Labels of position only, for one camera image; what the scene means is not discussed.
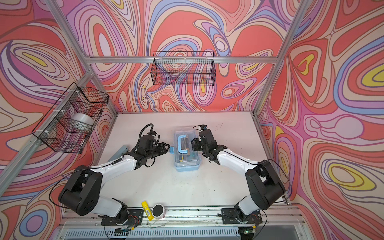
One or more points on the yellow glue stick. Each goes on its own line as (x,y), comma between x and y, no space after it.
(147,210)

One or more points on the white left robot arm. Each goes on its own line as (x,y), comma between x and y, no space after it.
(81,193)

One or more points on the black wire basket left wall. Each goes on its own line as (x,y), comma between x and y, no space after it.
(59,134)

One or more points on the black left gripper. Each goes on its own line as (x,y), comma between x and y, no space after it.
(162,147)

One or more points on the black white tape roll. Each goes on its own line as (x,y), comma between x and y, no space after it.
(158,211)

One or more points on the black wire basket wall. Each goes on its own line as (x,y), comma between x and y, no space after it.
(59,134)
(183,68)

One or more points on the aluminium mounting rail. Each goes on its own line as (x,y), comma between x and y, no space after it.
(279,222)

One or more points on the black wire basket back wall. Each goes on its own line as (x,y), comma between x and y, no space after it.
(183,68)

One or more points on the grey duct tape roll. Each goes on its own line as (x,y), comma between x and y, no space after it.
(82,121)

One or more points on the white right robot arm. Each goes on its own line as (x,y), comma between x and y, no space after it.
(264,184)

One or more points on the light blue stapler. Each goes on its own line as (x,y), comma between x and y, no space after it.
(119,153)

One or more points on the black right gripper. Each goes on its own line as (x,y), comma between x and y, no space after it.
(195,144)

